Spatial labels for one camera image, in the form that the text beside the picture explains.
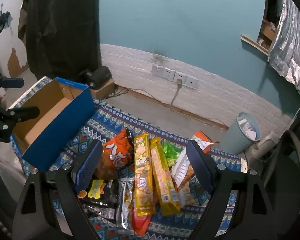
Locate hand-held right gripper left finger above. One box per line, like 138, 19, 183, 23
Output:
12, 139, 103, 240

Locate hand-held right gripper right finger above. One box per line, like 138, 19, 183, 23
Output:
186, 139, 280, 240

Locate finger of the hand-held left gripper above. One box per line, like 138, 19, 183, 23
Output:
0, 72, 25, 88
0, 105, 40, 130

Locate white and orange snack bag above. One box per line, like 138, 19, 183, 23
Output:
170, 131, 219, 188

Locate orange chip bag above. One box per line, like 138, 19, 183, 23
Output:
94, 127, 135, 180

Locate black snack packet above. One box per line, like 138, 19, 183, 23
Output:
77, 179, 120, 222

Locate yellow plain snack packet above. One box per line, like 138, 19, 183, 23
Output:
149, 137, 182, 217

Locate blue cardboard box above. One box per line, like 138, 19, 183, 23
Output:
11, 77, 97, 172

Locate silver snack packet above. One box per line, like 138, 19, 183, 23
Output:
115, 176, 135, 230

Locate yellow pictured snack packet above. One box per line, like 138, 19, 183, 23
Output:
131, 133, 158, 217

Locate orange biscuit packet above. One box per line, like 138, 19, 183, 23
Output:
175, 172, 197, 209

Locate green snack packet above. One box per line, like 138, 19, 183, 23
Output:
162, 141, 183, 167

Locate grey waste bin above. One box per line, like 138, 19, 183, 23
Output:
222, 112, 262, 155

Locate blue patterned tablecloth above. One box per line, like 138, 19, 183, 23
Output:
9, 76, 242, 240

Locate white plastic object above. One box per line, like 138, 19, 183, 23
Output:
247, 131, 280, 160

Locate red snack packet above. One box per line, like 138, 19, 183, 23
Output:
131, 214, 153, 235

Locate small brown cardboard box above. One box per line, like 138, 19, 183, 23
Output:
90, 79, 115, 99

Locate black device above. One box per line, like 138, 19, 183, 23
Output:
77, 65, 113, 89

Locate black chair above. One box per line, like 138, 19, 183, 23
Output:
247, 130, 300, 240

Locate silver foil curtain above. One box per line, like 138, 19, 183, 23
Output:
267, 0, 300, 98

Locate cardboard pieces in window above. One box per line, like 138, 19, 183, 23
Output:
256, 17, 277, 49

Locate black wall bracket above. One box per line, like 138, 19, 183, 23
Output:
0, 11, 11, 50

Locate grey plug with cable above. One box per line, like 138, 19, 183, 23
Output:
170, 79, 183, 107

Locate black floor cable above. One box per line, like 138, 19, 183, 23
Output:
107, 86, 129, 98

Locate white wall socket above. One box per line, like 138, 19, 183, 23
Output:
162, 67, 176, 80
174, 71, 187, 83
185, 75, 199, 88
151, 64, 165, 77

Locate wooden window frame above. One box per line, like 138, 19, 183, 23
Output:
241, 33, 269, 55

